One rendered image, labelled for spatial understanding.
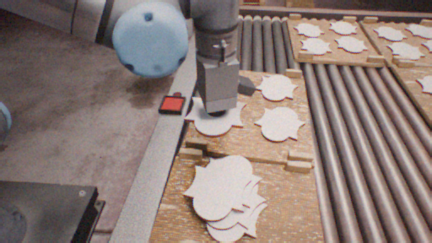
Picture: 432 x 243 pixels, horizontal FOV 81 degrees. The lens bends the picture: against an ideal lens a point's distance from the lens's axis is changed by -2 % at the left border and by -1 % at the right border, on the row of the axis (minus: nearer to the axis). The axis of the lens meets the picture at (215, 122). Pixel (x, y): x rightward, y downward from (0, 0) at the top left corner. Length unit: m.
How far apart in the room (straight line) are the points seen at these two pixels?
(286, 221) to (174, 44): 0.45
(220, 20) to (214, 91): 0.13
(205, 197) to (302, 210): 0.22
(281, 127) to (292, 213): 0.25
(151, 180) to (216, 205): 0.21
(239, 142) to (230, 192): 0.20
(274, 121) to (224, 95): 0.30
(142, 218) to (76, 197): 0.16
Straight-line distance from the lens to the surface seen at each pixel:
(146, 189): 0.66
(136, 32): 0.26
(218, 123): 0.54
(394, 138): 0.90
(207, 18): 0.42
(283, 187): 0.63
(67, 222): 0.64
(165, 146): 0.73
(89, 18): 0.28
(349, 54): 1.22
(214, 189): 0.55
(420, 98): 1.08
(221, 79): 0.47
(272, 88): 0.89
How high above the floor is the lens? 1.46
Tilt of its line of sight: 44 degrees down
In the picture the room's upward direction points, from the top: straight up
